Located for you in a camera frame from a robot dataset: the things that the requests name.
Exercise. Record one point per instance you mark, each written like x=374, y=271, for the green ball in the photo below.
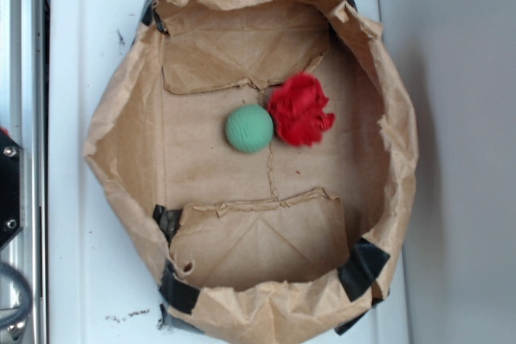
x=249, y=128

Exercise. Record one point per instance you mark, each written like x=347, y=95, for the brown paper bag tray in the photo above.
x=284, y=244

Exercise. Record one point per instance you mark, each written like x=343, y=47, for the red crumpled cloth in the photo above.
x=297, y=110

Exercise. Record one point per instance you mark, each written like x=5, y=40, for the white plastic tray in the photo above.
x=99, y=291

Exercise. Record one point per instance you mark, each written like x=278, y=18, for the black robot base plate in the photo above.
x=12, y=218

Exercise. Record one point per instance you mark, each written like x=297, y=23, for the aluminium frame rail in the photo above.
x=22, y=114

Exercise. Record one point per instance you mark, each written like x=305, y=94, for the metal corner bracket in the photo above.
x=14, y=333

